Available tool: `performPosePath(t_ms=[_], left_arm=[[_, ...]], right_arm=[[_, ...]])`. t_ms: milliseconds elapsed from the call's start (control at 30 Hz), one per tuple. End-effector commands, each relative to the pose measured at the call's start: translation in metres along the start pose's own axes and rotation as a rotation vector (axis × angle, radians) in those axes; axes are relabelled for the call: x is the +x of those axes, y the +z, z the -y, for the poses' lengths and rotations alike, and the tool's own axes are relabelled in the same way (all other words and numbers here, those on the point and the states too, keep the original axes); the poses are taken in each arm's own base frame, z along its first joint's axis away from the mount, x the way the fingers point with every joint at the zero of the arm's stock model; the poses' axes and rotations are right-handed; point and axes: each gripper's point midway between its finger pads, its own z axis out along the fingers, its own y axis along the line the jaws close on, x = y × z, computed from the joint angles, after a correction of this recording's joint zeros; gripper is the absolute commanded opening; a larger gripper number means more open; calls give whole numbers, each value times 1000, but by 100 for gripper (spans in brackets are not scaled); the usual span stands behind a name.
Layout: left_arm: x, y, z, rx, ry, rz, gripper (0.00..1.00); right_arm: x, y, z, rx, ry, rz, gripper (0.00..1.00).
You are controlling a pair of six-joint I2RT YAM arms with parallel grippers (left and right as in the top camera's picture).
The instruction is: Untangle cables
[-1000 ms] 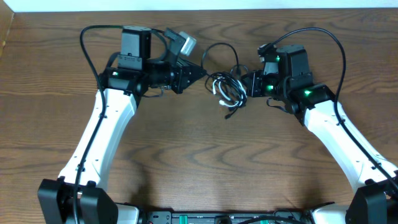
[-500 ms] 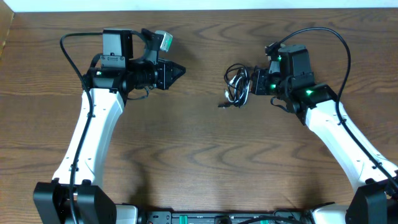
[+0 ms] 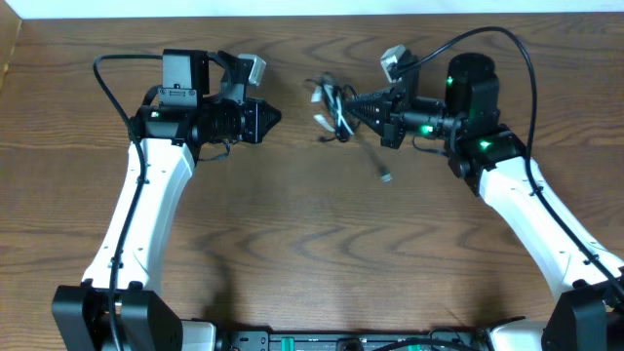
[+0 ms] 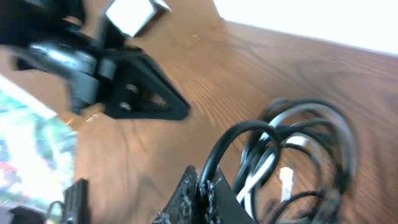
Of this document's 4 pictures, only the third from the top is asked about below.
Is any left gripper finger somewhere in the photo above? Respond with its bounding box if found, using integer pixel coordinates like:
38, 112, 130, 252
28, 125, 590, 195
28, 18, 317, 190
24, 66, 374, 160
257, 99, 281, 117
257, 112, 282, 141

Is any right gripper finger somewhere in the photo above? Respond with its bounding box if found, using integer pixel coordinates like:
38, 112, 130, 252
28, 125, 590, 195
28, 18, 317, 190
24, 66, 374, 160
343, 104, 385, 137
343, 88, 392, 110

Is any black usb cable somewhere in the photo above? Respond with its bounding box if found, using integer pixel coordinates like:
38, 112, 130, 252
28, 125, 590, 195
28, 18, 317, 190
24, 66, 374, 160
305, 72, 394, 184

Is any white usb cable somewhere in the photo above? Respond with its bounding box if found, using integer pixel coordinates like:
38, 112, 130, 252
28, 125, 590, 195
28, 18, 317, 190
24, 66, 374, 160
310, 83, 356, 137

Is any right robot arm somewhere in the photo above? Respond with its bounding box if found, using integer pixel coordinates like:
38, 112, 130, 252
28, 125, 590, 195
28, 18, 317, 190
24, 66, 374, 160
341, 53, 623, 350

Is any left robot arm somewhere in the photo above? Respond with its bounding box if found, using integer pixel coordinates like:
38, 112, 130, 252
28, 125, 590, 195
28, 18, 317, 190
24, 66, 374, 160
52, 49, 281, 350

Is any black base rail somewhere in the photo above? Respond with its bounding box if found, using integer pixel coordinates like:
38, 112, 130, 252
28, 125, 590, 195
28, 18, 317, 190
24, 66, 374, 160
214, 329, 491, 351

